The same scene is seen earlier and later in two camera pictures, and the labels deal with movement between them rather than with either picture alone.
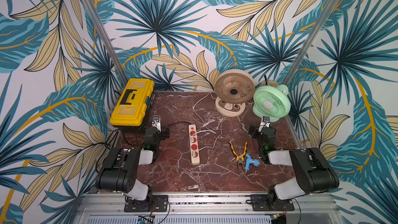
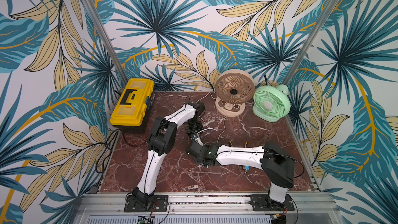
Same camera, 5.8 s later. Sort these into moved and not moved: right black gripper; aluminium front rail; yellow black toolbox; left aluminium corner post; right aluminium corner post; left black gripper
Moved: right black gripper; left black gripper
Not moved: right aluminium corner post; aluminium front rail; left aluminium corner post; yellow black toolbox
